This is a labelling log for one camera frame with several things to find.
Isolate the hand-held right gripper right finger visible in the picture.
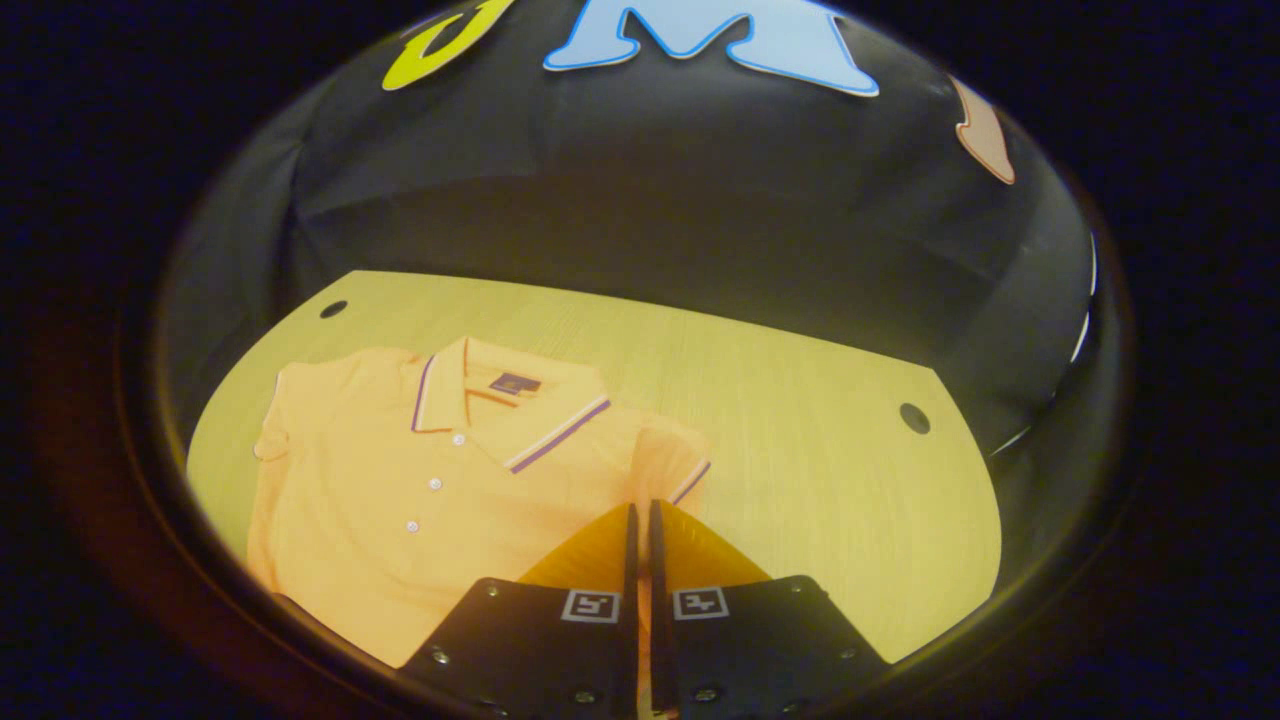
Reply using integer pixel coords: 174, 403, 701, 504
648, 500, 891, 716

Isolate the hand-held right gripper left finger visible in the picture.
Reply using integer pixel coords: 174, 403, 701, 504
400, 503, 641, 716

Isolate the orange T-shirt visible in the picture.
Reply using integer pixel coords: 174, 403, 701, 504
245, 336, 713, 669

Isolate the black backdrop cloth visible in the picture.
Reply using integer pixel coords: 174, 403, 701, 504
155, 0, 1111, 471

